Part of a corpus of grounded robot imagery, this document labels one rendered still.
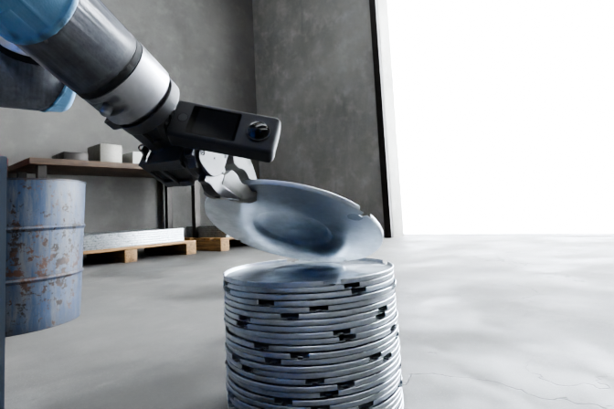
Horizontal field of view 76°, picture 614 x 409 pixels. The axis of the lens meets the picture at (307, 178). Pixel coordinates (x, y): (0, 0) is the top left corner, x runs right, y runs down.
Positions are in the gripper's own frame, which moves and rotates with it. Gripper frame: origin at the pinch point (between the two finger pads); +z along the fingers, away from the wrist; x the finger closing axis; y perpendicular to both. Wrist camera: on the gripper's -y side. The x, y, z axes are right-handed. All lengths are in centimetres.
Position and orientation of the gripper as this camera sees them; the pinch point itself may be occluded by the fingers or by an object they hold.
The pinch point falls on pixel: (256, 192)
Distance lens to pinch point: 55.7
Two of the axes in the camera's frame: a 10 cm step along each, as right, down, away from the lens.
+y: -9.1, 0.8, 4.1
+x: -1.5, 8.6, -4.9
